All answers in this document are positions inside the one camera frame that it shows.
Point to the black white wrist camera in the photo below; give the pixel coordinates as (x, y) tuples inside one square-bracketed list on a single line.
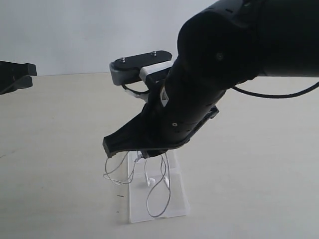
[(126, 70)]

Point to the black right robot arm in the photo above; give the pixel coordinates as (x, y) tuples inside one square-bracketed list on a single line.
[(224, 45)]

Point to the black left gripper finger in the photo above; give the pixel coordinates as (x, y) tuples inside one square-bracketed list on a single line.
[(10, 71), (23, 83)]

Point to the clear plastic storage case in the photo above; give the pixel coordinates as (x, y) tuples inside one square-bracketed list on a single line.
[(156, 190)]

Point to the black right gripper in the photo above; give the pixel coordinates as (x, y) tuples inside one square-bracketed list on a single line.
[(173, 111)]

